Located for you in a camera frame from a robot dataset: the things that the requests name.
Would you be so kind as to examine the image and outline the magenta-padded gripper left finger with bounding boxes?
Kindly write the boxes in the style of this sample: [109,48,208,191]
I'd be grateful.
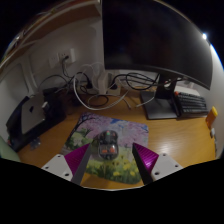
[41,143,93,186]

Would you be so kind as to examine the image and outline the black keyboard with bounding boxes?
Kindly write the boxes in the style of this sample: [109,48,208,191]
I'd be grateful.
[173,90,209,118]

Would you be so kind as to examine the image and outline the white power strip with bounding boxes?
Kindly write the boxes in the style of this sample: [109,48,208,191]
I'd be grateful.
[84,69,121,96]

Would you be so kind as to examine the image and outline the orange jar with yellow lid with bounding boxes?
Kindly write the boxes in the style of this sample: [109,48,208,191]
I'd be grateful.
[205,105,219,130]

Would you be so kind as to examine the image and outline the transparent computer mouse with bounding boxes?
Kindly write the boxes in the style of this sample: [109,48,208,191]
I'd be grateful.
[96,129,120,160]

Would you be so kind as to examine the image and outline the white cable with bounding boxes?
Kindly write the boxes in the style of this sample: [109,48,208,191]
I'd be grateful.
[73,63,129,111]

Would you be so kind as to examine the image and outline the floral print mouse pad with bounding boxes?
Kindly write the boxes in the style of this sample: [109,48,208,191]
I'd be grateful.
[59,111,150,185]

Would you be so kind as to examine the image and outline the silver laptop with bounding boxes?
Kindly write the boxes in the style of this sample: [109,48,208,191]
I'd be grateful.
[20,92,47,135]

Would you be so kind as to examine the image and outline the black laptop case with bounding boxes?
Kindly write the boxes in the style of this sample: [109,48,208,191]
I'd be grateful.
[5,87,68,153]

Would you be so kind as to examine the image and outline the white wall socket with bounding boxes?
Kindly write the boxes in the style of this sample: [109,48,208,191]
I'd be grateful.
[48,49,77,69]

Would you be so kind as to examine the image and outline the black cable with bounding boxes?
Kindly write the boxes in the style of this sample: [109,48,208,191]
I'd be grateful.
[111,71,161,91]

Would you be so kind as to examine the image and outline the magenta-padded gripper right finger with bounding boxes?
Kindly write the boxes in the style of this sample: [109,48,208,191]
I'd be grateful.
[132,142,184,185]

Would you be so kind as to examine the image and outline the black computer monitor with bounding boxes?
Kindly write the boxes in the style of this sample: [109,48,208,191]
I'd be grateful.
[100,0,214,120]

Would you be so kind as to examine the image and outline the wooden wall shelf unit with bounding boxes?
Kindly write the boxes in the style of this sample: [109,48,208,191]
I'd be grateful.
[0,0,103,73]

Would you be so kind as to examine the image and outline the pale green bag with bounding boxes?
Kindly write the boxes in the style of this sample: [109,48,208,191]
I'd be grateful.
[0,134,22,163]

